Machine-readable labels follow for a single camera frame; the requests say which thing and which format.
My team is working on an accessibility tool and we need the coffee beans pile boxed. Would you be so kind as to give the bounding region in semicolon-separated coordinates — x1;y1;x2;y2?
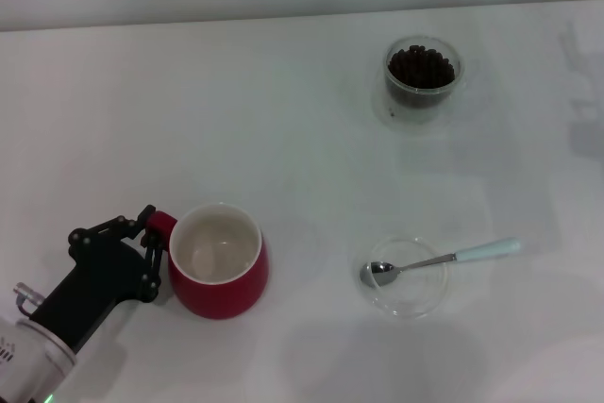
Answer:
387;43;457;107

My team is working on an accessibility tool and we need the clear glass saucer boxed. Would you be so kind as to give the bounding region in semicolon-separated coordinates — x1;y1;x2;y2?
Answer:
356;234;449;320
371;75;457;136

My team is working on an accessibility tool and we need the red ceramic mug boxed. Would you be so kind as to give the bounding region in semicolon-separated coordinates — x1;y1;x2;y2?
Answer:
145;202;272;321

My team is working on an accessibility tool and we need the clear glass cup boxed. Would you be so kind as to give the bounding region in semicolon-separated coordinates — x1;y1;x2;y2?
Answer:
381;34;468;109

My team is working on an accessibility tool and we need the left gripper cable with plug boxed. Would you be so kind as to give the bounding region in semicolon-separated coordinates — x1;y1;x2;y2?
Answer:
12;282;46;317

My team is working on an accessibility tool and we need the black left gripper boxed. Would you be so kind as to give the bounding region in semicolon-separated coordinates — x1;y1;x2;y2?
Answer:
27;204;167;352

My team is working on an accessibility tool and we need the steel spoon with blue handle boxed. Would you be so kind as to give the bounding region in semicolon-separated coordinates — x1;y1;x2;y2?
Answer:
359;236;523;289

